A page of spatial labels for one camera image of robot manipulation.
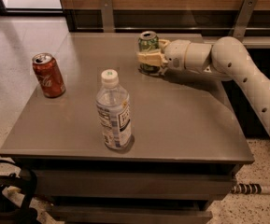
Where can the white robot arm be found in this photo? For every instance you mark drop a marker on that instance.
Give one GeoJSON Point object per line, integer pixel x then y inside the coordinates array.
{"type": "Point", "coordinates": [226, 59]}

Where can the red cola can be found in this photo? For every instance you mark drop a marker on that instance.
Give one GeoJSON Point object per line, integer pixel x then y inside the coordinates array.
{"type": "Point", "coordinates": [48, 75]}

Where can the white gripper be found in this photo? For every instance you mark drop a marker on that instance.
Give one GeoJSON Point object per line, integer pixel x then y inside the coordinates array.
{"type": "Point", "coordinates": [176, 54]}

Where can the right metal wall bracket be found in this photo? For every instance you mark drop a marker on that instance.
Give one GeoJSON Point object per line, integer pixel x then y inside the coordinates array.
{"type": "Point", "coordinates": [242, 19]}

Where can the grey table with drawers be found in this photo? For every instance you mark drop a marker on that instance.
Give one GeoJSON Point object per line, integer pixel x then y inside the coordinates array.
{"type": "Point", "coordinates": [185, 147]}

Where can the green soda can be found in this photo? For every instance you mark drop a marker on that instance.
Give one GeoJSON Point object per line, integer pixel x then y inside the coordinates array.
{"type": "Point", "coordinates": [148, 41]}

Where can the left metal wall bracket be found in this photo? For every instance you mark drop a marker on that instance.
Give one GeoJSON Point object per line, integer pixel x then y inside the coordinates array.
{"type": "Point", "coordinates": [107, 16]}

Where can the metal wall bracket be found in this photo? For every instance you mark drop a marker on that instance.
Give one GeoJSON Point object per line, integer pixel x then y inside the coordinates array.
{"type": "Point", "coordinates": [242, 19]}
{"type": "Point", "coordinates": [107, 16]}

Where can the clear plastic water bottle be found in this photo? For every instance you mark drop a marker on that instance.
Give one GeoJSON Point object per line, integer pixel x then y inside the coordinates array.
{"type": "Point", "coordinates": [113, 107]}

